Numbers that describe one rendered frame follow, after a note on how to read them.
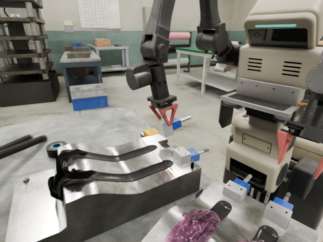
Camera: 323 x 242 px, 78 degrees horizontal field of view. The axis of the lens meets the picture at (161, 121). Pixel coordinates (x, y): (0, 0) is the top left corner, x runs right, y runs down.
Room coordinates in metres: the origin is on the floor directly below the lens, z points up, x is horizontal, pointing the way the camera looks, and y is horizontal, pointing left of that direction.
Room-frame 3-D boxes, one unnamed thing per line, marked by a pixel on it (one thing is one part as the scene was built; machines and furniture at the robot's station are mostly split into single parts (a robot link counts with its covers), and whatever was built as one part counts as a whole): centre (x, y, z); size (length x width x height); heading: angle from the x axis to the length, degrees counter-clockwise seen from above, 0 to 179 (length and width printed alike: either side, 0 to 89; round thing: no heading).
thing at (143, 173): (0.49, 0.14, 0.92); 0.35 x 0.16 x 0.09; 119
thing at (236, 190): (0.46, -0.23, 0.86); 0.13 x 0.05 x 0.05; 136
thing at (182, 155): (0.57, -0.11, 0.89); 0.13 x 0.05 x 0.05; 118
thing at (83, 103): (3.56, 1.32, 0.11); 0.61 x 0.41 x 0.22; 111
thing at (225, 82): (4.54, -1.34, 0.51); 2.40 x 1.13 x 1.02; 25
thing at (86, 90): (3.56, 1.32, 0.28); 0.61 x 0.41 x 0.15; 111
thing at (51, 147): (0.72, 0.43, 0.82); 0.08 x 0.08 x 0.04
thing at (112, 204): (0.49, 0.16, 0.87); 0.50 x 0.26 x 0.14; 119
